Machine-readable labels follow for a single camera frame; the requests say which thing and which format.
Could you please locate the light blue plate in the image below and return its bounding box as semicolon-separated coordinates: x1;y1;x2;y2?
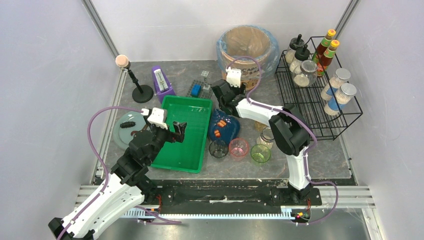
112;111;146;150

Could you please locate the green glass cup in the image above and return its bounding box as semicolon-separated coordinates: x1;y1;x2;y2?
250;144;271;166

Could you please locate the blue lego brick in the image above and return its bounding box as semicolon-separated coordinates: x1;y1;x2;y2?
190;84;202;98

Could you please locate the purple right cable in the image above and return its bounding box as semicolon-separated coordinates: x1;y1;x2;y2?
226;56;339;226

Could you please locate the grey lego baseplate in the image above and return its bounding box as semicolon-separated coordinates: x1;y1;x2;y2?
185;80;213;99

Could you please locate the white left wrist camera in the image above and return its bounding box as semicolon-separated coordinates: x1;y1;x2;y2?
141;107;169;130

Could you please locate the purple cable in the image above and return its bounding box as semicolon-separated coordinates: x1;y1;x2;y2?
226;56;339;226
56;105;182;240

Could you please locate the dark clear glass cup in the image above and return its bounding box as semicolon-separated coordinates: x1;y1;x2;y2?
208;139;229;159

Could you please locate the sauce bottle yellow cap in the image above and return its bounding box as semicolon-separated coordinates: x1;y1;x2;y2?
312;29;336;64
317;40;340;77

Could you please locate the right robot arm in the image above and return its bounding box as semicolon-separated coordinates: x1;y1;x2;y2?
211;79;313;203

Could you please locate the tall bead jar silver lid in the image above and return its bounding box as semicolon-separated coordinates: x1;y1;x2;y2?
324;83;357;116

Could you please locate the black stand wooden ball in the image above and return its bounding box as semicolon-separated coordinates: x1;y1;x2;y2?
115;54;154;103

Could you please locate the dark spiky food piece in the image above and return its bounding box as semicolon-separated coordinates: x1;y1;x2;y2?
119;121;136;129

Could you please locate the amber glass cup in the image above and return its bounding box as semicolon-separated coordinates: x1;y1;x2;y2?
254;121;268;133

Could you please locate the green plastic tray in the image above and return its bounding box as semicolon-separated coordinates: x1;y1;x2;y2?
151;95;213;174

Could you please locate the purple metronome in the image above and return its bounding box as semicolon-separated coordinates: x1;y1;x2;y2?
151;65;176;103

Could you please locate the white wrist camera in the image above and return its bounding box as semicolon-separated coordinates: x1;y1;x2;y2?
225;66;242;88
141;107;169;130

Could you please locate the grey lego tower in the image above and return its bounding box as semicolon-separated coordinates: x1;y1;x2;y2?
200;70;211;92

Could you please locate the black-lid shaker jar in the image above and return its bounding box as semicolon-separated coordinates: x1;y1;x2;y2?
285;34;305;65
289;44;310;73

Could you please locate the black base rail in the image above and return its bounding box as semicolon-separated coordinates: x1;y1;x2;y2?
143;179;323;215

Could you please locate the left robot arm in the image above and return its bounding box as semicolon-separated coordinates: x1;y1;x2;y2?
48;117;187;240

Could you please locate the round glass rice jar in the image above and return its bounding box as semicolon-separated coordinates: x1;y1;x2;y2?
292;60;318;88

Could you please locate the dark blue plate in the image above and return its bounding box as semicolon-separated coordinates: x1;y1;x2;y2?
207;108;241;145

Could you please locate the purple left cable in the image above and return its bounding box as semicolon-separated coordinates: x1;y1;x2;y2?
56;105;182;240

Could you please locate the black wire rack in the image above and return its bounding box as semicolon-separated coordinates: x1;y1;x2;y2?
275;49;363;141

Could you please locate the glass rice jar front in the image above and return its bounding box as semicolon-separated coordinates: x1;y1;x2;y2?
256;127;275;149

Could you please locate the pink glass cup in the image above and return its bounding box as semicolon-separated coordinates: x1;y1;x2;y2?
228;138;250;161

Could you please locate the tan capybara trash bin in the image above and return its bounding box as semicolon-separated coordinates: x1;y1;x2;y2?
216;25;280;91

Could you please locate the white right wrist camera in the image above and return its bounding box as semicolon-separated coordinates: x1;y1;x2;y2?
225;66;242;88

